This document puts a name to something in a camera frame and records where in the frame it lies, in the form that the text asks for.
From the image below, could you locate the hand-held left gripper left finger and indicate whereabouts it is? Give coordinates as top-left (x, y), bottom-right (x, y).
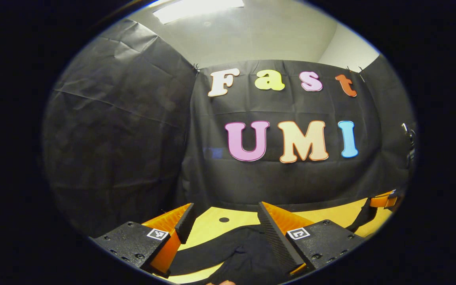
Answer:
top-left (91, 203), bottom-right (197, 279)

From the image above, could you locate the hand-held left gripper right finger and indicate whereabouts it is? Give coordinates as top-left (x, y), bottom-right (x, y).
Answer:
top-left (257, 201), bottom-right (365, 276)

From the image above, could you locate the black buttoned garment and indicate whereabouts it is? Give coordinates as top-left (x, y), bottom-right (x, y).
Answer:
top-left (169, 198), bottom-right (379, 285)

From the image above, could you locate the black backdrop cloth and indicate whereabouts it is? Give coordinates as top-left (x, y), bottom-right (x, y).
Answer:
top-left (42, 18), bottom-right (416, 238)

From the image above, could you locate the white ceiling light panel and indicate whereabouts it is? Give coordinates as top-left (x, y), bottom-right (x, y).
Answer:
top-left (153, 0), bottom-right (245, 24)

